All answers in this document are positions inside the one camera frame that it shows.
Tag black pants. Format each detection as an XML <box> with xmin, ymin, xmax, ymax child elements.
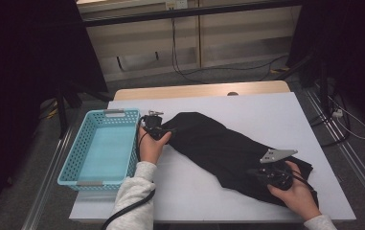
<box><xmin>160</xmin><ymin>111</ymin><xmax>319</xmax><ymax>208</ymax></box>

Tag black hanging wall cable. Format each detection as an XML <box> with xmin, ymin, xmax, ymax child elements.
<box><xmin>170</xmin><ymin>17</ymin><xmax>289</xmax><ymax>84</ymax></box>

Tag light blue plastic basket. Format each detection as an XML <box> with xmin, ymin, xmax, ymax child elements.
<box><xmin>57</xmin><ymin>108</ymin><xmax>144</xmax><ymax>192</ymax></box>

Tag black floor cables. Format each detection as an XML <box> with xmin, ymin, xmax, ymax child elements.
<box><xmin>308</xmin><ymin>92</ymin><xmax>353</xmax><ymax>148</ymax></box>

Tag metal floor rail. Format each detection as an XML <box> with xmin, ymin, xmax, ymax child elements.
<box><xmin>21</xmin><ymin>127</ymin><xmax>74</xmax><ymax>230</ymax></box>
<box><xmin>304</xmin><ymin>89</ymin><xmax>365</xmax><ymax>209</ymax></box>

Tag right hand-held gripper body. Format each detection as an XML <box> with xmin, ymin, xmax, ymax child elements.
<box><xmin>250</xmin><ymin>148</ymin><xmax>299</xmax><ymax>192</ymax></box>

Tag beige wall cabinet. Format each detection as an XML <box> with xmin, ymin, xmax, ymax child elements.
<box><xmin>76</xmin><ymin>0</ymin><xmax>303</xmax><ymax>82</ymax></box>

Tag black metal stand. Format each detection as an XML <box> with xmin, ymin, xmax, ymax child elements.
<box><xmin>275</xmin><ymin>51</ymin><xmax>331</xmax><ymax>113</ymax></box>

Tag person's right hand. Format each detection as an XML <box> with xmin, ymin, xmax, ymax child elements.
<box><xmin>266</xmin><ymin>160</ymin><xmax>322</xmax><ymax>221</ymax></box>

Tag wide black curtain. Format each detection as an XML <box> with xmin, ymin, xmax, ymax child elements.
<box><xmin>0</xmin><ymin>0</ymin><xmax>109</xmax><ymax>224</ymax></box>

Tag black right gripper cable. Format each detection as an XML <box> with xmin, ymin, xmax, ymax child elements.
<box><xmin>285</xmin><ymin>169</ymin><xmax>315</xmax><ymax>193</ymax></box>

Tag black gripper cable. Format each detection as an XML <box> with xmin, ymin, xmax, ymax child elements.
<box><xmin>100</xmin><ymin>116</ymin><xmax>157</xmax><ymax>230</ymax></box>
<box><xmin>285</xmin><ymin>169</ymin><xmax>315</xmax><ymax>193</ymax></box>

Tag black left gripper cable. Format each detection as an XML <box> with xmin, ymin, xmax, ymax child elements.
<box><xmin>100</xmin><ymin>116</ymin><xmax>157</xmax><ymax>230</ymax></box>

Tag white table cover sheet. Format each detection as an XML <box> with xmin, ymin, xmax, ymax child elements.
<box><xmin>69</xmin><ymin>91</ymin><xmax>357</xmax><ymax>223</ymax></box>

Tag narrow black curtain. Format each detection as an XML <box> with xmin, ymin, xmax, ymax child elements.
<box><xmin>286</xmin><ymin>0</ymin><xmax>365</xmax><ymax>135</ymax></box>

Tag person's left hand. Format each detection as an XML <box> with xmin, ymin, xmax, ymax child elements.
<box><xmin>137</xmin><ymin>126</ymin><xmax>172</xmax><ymax>166</ymax></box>

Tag black horizontal bar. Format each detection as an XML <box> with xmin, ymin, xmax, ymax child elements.
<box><xmin>82</xmin><ymin>0</ymin><xmax>303</xmax><ymax>28</ymax></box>

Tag yellow floor cable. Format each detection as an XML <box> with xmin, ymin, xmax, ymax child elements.
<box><xmin>44</xmin><ymin>100</ymin><xmax>59</xmax><ymax>120</ymax></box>

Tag white wall socket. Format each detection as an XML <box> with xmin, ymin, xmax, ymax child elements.
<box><xmin>165</xmin><ymin>0</ymin><xmax>189</xmax><ymax>10</ymax></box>

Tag black tripod stand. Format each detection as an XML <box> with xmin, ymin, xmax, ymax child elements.
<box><xmin>54</xmin><ymin>80</ymin><xmax>114</xmax><ymax>140</ymax></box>

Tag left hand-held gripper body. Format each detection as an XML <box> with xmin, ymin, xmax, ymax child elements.
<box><xmin>141</xmin><ymin>109</ymin><xmax>171</xmax><ymax>142</ymax></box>

